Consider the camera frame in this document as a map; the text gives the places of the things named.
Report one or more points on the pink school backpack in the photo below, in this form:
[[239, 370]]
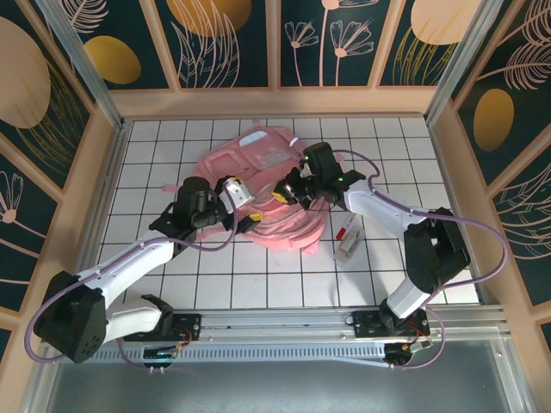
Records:
[[267, 223]]

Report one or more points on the aluminium frame post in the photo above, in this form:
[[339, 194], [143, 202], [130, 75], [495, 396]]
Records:
[[458, 64], [82, 60]]

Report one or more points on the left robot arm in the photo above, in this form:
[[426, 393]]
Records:
[[69, 314]]

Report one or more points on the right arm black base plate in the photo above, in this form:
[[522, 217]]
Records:
[[366, 324]]

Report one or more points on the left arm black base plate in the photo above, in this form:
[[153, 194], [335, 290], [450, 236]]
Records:
[[189, 327]]

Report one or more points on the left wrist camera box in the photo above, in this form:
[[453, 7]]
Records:
[[236, 193]]

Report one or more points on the white red-capped glue stick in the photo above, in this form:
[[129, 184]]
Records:
[[348, 227]]

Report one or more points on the grey metal sheet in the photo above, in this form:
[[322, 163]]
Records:
[[275, 387]]

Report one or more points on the aluminium side rail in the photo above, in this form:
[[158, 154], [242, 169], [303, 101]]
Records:
[[441, 163], [113, 163]]

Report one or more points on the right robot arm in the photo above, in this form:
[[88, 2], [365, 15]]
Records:
[[435, 254]]

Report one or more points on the aluminium mounting rail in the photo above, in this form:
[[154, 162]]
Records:
[[267, 320]]

